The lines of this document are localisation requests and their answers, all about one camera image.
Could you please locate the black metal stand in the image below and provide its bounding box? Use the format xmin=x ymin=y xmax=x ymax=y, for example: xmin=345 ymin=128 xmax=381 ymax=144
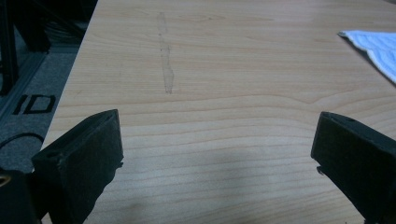
xmin=0 ymin=0 xmax=52 ymax=96

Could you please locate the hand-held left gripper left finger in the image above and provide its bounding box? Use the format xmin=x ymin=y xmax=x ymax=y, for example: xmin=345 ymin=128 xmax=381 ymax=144
xmin=31 ymin=108 xmax=125 ymax=224

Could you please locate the blue white striped towel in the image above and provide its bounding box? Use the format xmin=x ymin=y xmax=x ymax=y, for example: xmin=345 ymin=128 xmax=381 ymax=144
xmin=337 ymin=29 xmax=396 ymax=84

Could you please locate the grey metal floor rail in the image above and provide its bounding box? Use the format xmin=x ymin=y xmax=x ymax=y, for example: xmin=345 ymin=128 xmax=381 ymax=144
xmin=0 ymin=51 xmax=49 ymax=125

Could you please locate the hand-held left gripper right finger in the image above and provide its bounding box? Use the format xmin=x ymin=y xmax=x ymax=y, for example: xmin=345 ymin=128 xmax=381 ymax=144
xmin=310 ymin=111 xmax=396 ymax=224

